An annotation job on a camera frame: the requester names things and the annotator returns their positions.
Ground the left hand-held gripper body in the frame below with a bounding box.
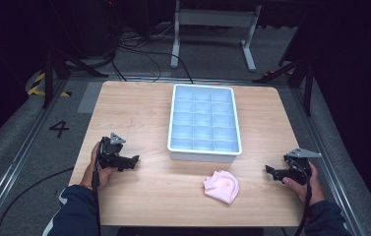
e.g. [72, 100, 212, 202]
[96, 132, 135, 172]

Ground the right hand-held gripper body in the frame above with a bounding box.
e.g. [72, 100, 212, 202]
[272, 147, 323, 186]

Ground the pink cloth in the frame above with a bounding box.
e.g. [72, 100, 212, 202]
[203, 169, 241, 206]

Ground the white compartment storage box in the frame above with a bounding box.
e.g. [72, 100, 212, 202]
[166, 83, 243, 163]

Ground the person's right hand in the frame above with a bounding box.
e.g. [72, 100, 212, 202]
[282, 160, 327, 207]

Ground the person's left hand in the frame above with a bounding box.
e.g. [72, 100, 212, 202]
[80, 141, 116, 190]

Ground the black metal stand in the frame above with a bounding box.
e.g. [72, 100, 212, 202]
[252, 48, 315, 118]
[41, 48, 110, 110]

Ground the yellow black hazard tape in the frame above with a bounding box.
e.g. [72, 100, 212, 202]
[27, 72, 73, 98]

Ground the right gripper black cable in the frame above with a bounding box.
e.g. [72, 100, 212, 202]
[292, 160, 314, 236]

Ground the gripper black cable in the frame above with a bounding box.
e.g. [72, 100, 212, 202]
[92, 144, 103, 236]
[292, 160, 314, 236]

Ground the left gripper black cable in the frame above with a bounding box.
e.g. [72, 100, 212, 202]
[92, 144, 103, 236]

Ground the black floor cable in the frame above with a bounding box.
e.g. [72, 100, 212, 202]
[0, 166, 76, 236]

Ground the bundle of floor cables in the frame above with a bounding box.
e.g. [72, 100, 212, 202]
[108, 29, 195, 85]

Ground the white metal table frame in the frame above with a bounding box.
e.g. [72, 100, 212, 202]
[169, 0, 263, 73]

